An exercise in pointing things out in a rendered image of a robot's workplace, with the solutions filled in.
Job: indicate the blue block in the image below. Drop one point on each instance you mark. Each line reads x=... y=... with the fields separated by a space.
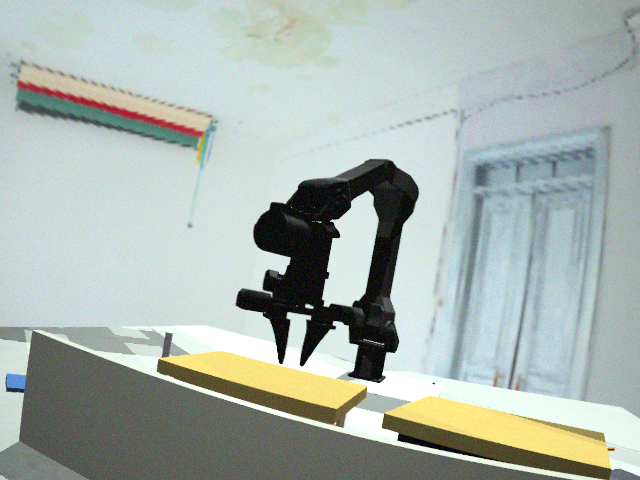
x=15 y=383

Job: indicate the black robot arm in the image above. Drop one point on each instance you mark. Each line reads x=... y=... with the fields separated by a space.
x=292 y=230

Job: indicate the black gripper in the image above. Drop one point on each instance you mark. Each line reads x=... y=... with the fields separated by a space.
x=304 y=285

